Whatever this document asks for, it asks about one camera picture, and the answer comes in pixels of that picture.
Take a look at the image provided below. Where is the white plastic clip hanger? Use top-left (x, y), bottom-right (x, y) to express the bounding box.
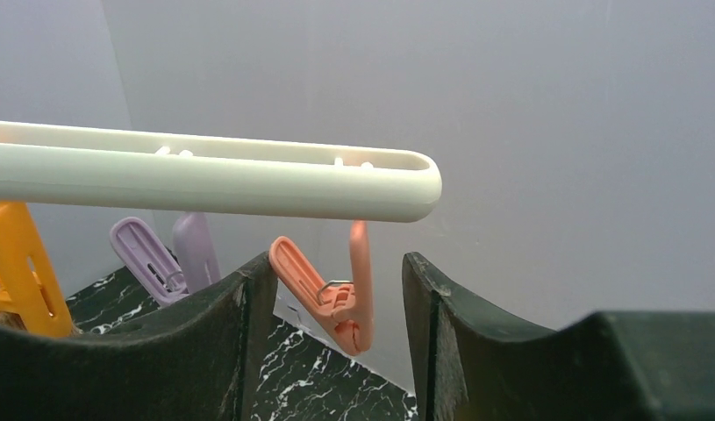
top-left (0, 121), bottom-right (442, 223)

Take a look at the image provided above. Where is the coral clothespin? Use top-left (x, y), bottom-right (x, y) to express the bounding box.
top-left (268, 220), bottom-right (375, 356)

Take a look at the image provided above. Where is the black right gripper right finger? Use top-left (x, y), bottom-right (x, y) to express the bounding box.
top-left (402, 252), bottom-right (715, 420)

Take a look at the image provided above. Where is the lilac clothespin right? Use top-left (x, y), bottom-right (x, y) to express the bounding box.
top-left (110, 212), bottom-right (222, 307)

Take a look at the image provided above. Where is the orange clothespin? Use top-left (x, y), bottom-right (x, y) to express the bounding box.
top-left (0, 201), bottom-right (74, 338)

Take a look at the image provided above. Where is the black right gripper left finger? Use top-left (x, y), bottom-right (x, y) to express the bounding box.
top-left (0, 253), bottom-right (277, 420)

